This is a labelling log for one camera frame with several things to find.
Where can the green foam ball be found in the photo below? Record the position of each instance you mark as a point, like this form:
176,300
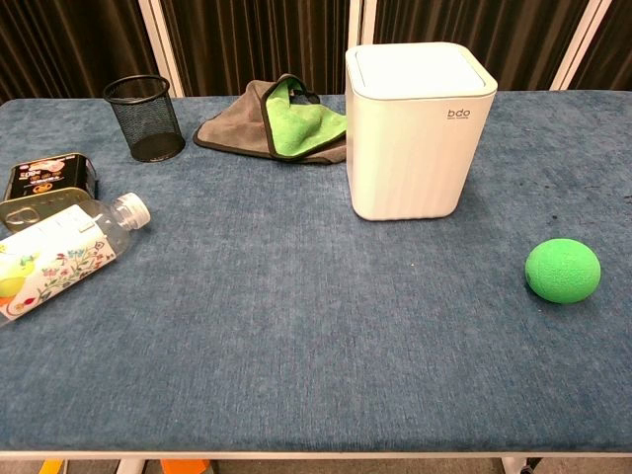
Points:
563,271

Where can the white plastic trash bin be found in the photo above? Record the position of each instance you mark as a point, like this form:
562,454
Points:
410,158

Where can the orange block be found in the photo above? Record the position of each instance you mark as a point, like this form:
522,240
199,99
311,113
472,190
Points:
185,466

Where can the black printed rectangular tin can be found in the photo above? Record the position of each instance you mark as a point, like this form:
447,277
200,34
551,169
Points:
47,180

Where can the yellow block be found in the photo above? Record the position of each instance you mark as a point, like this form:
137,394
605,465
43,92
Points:
52,467

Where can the blue table cover cloth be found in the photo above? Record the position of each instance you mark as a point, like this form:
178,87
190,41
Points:
296,321

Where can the grey and green microfibre cloth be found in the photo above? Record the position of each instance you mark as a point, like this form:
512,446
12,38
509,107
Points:
291,123

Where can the black mesh pen cup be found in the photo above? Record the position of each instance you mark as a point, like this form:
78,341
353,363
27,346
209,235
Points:
145,123

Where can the dark pleated curtain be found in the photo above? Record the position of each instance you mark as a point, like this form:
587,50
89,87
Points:
247,39

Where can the clear floral label plastic bottle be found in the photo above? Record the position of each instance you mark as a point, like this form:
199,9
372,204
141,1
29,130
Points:
59,257

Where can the white table leg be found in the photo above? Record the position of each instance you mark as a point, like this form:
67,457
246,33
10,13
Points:
131,467
513,466

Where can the white vertical frame post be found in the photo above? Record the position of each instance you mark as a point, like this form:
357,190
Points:
360,24

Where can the white slanted frame post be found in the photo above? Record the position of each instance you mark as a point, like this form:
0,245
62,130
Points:
160,44
575,44

